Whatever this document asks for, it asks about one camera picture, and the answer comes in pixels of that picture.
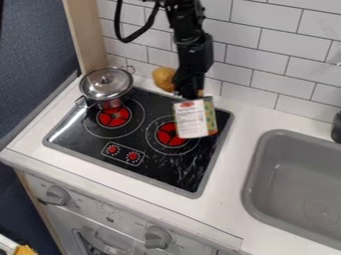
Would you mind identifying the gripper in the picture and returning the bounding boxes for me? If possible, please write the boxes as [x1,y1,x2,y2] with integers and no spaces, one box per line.
[170,61,211,101]

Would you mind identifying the silver pot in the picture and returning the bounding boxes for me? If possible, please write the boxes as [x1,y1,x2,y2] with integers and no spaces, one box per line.
[73,65,138,112]

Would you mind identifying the toy stove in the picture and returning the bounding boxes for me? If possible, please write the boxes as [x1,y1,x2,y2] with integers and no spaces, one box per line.
[41,85,236,200]

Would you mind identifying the toy sink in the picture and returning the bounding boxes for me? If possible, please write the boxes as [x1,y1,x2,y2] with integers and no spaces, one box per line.
[240,128,341,252]

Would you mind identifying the black cable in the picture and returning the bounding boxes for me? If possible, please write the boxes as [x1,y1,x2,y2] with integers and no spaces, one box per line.
[113,0,162,44]

